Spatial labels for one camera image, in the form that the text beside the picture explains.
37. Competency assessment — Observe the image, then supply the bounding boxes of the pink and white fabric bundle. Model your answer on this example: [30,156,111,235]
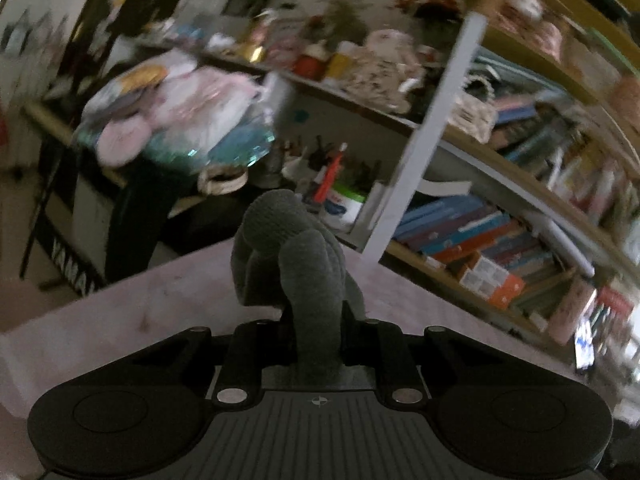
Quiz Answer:
[75,50,276,168]

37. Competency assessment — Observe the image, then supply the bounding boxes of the black digital piano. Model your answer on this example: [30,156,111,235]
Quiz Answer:
[20,125,236,302]

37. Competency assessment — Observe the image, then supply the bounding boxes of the white wooden bookshelf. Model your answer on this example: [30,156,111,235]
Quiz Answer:
[200,10,640,361]

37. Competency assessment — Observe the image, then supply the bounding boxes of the white desk lamp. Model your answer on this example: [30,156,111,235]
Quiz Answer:
[524,209,597,279]

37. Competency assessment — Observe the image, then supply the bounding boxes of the pink printed cup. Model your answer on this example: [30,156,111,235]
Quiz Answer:
[547,277,599,346]

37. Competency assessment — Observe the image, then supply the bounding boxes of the gold tape roll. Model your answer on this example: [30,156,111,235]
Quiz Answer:
[239,41,267,64]

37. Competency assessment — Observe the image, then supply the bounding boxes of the grey sweatshirt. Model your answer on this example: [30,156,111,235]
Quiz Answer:
[230,189,369,386]

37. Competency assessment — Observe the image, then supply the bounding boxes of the white jar with green lid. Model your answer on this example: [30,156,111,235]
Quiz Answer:
[319,185,367,234]

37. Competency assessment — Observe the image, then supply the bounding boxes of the white floral bag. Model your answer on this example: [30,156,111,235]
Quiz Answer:
[345,30,427,114]

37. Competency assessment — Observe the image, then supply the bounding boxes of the red tassel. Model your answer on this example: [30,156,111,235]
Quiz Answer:
[312,142,349,207]

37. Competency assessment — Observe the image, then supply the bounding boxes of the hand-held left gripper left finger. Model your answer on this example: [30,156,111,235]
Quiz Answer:
[129,307,299,407]

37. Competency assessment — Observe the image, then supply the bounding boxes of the white quilted handbag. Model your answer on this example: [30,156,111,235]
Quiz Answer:
[449,75,502,144]

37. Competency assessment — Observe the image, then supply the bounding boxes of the holder with pens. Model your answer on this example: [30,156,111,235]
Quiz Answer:
[282,134,382,192]

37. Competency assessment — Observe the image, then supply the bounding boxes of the thick white-paged book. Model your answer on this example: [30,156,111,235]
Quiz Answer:
[415,177,473,199]

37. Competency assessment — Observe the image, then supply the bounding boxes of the row of leaning children's books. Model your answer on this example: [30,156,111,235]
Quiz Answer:
[394,194,576,322]

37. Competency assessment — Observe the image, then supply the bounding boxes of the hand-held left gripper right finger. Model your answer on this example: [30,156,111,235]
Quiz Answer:
[341,310,507,407]

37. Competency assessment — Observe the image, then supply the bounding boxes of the black smartphone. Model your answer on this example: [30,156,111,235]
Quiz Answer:
[573,320,599,372]

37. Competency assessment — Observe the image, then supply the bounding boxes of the iridescent wrapping film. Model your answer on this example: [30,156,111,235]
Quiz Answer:
[142,117,277,172]

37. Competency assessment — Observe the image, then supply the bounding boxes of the row of colourful shelf books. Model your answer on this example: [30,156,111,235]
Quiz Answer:
[475,50,640,221]

